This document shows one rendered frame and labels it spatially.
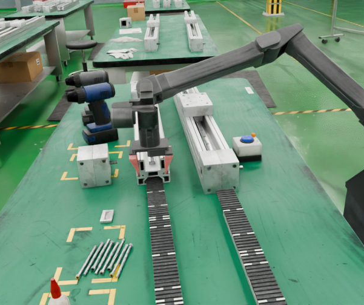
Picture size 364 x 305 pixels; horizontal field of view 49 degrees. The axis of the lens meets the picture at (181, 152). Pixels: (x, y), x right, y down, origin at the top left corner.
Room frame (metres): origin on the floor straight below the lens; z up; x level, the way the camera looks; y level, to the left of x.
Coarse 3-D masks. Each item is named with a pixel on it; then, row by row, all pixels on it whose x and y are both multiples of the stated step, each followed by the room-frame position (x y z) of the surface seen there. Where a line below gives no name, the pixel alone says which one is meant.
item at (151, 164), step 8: (136, 112) 1.46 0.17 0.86; (136, 120) 1.37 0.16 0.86; (160, 120) 1.36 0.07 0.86; (136, 128) 1.29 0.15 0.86; (160, 128) 1.28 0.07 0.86; (136, 136) 1.22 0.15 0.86; (160, 136) 1.21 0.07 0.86; (144, 152) 1.17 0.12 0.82; (144, 160) 1.07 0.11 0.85; (152, 160) 1.09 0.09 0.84; (160, 160) 1.05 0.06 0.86; (144, 168) 1.04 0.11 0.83; (152, 168) 1.06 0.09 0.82; (160, 168) 1.05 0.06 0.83; (168, 168) 1.05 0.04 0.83; (144, 176) 1.04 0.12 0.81; (152, 176) 1.04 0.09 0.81; (160, 176) 1.05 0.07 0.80; (168, 176) 1.05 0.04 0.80; (144, 184) 1.04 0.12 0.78
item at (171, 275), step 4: (172, 272) 0.62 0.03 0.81; (176, 272) 0.62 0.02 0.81; (156, 276) 0.61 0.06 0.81; (160, 276) 0.61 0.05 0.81; (164, 276) 0.61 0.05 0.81; (168, 276) 0.61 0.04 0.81; (172, 276) 0.61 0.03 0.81; (176, 276) 0.61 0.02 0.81; (156, 280) 0.60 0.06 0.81; (160, 280) 0.60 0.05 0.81
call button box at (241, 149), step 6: (234, 138) 1.22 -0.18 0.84; (240, 138) 1.22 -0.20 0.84; (234, 144) 1.20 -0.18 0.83; (240, 144) 1.17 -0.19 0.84; (246, 144) 1.17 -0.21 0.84; (252, 144) 1.16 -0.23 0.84; (258, 144) 1.16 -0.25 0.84; (234, 150) 1.20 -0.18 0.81; (240, 150) 1.15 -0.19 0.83; (246, 150) 1.15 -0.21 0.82; (252, 150) 1.16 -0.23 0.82; (258, 150) 1.16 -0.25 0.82; (240, 156) 1.15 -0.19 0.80; (246, 156) 1.16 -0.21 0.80; (252, 156) 1.16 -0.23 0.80; (258, 156) 1.16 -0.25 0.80; (240, 162) 1.15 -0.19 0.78
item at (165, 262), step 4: (160, 260) 0.66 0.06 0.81; (164, 260) 0.66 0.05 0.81; (168, 260) 0.66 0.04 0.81; (172, 260) 0.66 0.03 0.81; (156, 264) 0.65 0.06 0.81; (160, 264) 0.65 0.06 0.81; (164, 264) 0.65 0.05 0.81; (168, 264) 0.65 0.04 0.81; (172, 264) 0.65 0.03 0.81; (176, 264) 0.65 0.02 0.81
